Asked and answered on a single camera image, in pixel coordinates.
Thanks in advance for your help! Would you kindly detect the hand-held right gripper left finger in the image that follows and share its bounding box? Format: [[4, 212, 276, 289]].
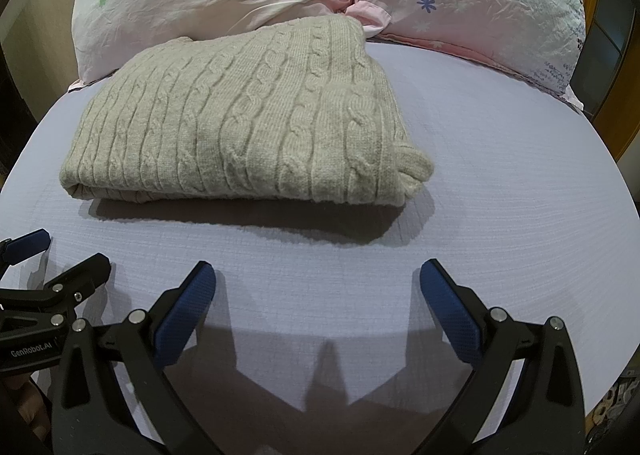
[[50, 260, 224, 455]]

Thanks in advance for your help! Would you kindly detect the beige cable knit sweater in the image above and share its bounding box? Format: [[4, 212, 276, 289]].
[[59, 15, 435, 209]]

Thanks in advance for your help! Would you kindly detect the wooden bed headboard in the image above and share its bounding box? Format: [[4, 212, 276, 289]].
[[570, 0, 640, 164]]

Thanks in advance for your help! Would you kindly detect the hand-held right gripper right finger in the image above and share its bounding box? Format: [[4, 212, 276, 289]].
[[419, 258, 587, 455]]

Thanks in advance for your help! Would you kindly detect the bed with lavender sheet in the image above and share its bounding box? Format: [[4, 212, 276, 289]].
[[0, 38, 637, 455]]

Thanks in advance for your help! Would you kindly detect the person's left hand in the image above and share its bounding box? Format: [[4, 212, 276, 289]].
[[14, 377, 52, 437]]

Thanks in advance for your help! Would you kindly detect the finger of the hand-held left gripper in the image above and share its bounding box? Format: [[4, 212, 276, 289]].
[[0, 228, 53, 282], [0, 253, 112, 331]]

